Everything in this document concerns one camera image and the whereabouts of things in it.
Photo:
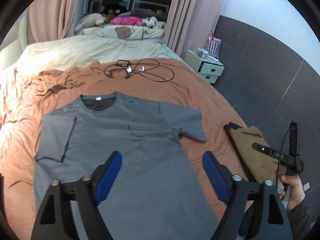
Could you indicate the folded olive-brown garment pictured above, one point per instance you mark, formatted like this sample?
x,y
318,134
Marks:
x,y
257,166

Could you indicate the pink fluffy cloth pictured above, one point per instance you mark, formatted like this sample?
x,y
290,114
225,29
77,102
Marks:
x,y
128,20

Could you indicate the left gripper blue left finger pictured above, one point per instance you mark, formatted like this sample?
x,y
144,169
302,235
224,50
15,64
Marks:
x,y
55,220

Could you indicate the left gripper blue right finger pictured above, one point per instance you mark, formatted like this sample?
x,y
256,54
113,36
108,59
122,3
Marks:
x,y
251,206

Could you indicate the orange-brown bed blanket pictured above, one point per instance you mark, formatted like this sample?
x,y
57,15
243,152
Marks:
x,y
27,95

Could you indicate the white bedside drawer cabinet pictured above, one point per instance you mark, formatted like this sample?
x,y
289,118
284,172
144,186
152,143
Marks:
x,y
209,70

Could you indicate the black and white plush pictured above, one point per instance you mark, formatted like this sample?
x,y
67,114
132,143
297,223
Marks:
x,y
153,23

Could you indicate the person's right hand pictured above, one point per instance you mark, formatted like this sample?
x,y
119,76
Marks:
x,y
297,193

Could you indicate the pink curtain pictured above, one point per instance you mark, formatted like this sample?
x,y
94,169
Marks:
x,y
49,20
189,23

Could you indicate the striped pink gift bag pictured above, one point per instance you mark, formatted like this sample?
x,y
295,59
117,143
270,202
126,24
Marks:
x,y
213,46

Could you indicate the grey t-shirt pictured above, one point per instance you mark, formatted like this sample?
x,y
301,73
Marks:
x,y
156,194

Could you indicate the bear print pillow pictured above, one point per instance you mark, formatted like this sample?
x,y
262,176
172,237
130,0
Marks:
x,y
124,32

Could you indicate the pink left curtain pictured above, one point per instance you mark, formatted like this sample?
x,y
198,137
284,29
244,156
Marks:
x,y
49,20

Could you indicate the beige plush toy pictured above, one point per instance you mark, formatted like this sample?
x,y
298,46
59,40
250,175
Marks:
x,y
90,20

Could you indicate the pink right curtain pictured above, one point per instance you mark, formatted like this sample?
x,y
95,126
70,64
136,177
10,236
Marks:
x,y
189,23

